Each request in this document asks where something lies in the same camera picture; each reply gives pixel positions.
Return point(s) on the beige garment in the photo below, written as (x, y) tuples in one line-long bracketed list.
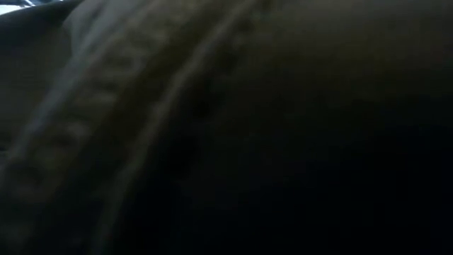
[(177, 106)]

